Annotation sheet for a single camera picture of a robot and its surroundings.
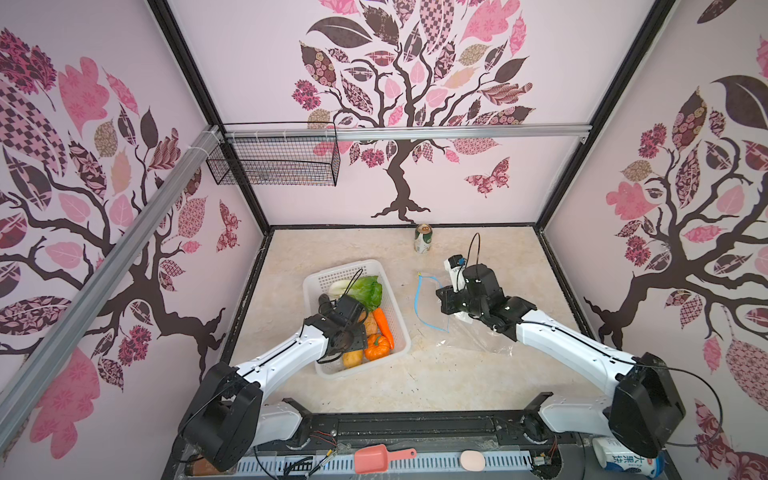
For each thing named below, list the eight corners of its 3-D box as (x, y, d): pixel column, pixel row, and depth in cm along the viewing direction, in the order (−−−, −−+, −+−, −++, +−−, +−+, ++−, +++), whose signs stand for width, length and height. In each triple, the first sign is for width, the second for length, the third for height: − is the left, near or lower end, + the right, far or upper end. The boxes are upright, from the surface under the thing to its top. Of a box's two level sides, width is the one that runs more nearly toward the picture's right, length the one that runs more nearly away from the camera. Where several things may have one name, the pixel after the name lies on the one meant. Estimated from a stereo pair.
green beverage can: (414, 253, 113) (416, 235, 105) (414, 241, 117) (415, 223, 109) (430, 253, 113) (433, 235, 105) (429, 241, 117) (431, 223, 109)
